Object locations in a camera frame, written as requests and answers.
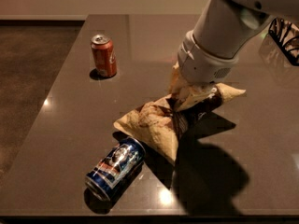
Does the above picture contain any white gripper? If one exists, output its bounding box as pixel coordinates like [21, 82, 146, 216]
[169, 31, 238, 111]

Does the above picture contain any brown chip bag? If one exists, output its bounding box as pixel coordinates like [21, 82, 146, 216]
[114, 83, 246, 165]

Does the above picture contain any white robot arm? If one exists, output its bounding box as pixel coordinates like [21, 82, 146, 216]
[170, 0, 299, 111]

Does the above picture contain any red soda can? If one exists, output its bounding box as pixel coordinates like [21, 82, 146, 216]
[91, 34, 117, 77]

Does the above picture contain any blue pepsi can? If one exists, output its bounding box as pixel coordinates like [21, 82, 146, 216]
[85, 137, 146, 201]

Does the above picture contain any black wire basket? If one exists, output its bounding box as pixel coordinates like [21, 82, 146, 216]
[268, 18, 299, 66]

